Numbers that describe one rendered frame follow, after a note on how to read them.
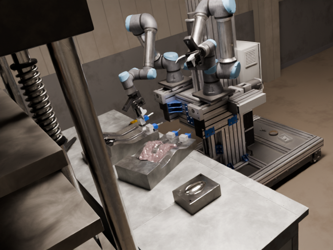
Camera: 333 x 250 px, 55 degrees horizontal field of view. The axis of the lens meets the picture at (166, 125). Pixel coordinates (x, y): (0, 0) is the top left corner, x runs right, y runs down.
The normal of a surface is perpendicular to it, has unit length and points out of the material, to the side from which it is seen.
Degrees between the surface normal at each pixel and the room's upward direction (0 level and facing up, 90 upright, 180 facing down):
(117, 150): 90
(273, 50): 90
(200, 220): 0
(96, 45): 90
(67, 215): 0
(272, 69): 90
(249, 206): 0
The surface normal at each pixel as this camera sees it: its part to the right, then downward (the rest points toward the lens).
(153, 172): 0.79, 0.14
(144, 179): -0.59, 0.45
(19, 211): -0.18, -0.88
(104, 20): 0.53, 0.29
